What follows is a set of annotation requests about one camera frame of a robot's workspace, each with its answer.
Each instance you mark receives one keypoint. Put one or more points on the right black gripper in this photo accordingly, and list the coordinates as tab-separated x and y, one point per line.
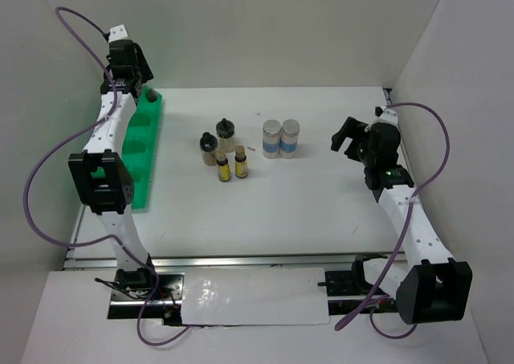
351	128

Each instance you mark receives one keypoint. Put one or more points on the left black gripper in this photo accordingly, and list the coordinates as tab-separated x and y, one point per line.
144	71

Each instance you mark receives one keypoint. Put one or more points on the yellow label pepper bottle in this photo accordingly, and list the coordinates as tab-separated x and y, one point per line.
151	95

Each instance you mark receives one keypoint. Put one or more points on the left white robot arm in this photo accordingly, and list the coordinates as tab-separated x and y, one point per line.
102	180

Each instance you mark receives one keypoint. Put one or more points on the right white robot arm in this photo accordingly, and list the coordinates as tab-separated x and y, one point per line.
434	287

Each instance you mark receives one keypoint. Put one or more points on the right silver lid salt jar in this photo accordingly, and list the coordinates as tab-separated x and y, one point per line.
289	138

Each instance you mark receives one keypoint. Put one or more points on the silver lid salt jar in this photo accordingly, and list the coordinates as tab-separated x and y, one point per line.
271	138
289	138

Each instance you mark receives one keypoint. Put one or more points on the green plastic compartment tray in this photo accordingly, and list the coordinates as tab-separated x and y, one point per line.
139	148

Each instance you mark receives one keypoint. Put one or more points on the left silver lid salt jar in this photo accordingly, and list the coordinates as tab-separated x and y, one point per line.
271	138

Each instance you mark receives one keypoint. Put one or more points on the right small yellow bottle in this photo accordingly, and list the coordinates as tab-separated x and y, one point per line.
241	168

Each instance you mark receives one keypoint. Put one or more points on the small yellow bottle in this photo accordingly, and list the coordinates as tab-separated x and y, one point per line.
224	173
241	168

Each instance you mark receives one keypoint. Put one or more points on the tall black cap spice jar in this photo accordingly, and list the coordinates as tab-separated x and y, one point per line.
225	130

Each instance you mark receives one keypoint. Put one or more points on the left small yellow bottle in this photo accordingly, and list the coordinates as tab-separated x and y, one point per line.
224	173

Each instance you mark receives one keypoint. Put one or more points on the white plastic sheet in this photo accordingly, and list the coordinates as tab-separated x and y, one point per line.
254	296

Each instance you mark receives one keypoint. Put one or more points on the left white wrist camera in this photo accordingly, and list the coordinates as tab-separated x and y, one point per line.
117	33

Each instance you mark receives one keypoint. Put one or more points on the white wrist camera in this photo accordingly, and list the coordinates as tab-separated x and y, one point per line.
386	116
117	33

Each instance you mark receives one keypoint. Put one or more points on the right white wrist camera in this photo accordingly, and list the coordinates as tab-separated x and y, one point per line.
386	116

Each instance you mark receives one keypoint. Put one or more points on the aluminium rail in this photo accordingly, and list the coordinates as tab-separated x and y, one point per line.
223	261

